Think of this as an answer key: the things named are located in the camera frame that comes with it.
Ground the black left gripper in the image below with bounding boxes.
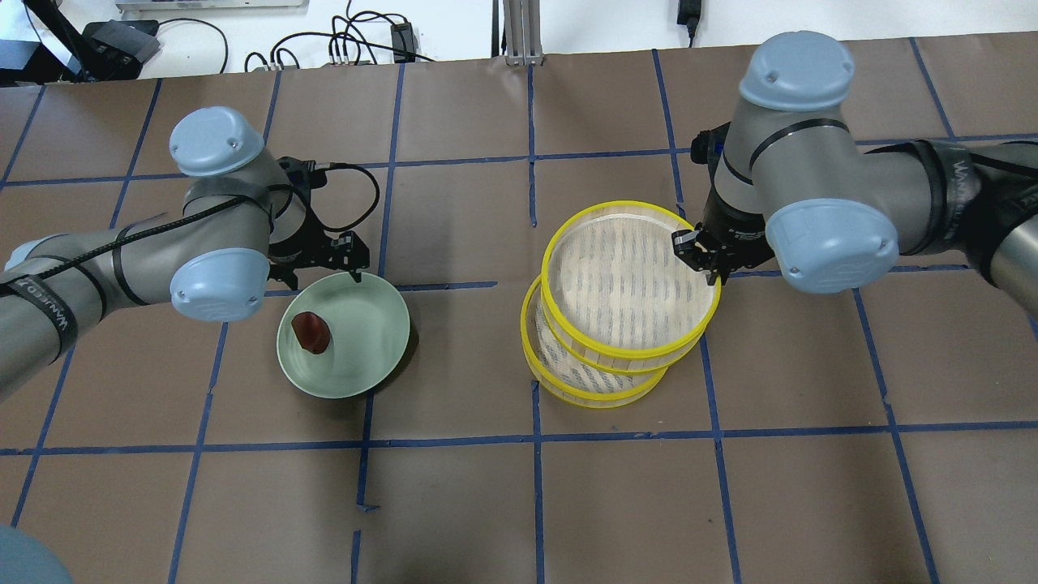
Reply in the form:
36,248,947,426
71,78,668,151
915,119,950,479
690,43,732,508
268,230,371,290

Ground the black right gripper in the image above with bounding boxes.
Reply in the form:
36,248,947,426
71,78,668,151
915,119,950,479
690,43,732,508
671,223,775,287

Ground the brown half bun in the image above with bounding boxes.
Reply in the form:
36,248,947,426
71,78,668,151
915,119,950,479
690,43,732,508
290,311,332,355

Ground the yellow steamer layer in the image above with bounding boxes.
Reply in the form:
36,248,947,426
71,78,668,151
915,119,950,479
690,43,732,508
520,277,667,408
540,200,723,376

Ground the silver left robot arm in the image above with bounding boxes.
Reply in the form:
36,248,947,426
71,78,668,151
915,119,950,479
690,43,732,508
1,106,371,398

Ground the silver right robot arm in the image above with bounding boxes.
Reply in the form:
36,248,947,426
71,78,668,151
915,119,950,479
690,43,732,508
671,31,1037,316

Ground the light green round plate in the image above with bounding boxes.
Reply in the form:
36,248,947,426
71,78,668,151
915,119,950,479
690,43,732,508
276,273,411,399

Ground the black power adapter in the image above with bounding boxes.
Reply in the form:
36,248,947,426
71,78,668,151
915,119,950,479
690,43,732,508
390,22,418,60

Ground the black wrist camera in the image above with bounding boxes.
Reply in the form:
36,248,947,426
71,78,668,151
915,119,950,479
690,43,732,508
272,157,328,243

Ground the aluminium frame post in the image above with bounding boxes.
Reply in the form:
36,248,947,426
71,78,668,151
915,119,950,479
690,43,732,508
503,0,544,67

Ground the black camera stand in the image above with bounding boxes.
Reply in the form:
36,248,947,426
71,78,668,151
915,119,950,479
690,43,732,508
21,1,161,82

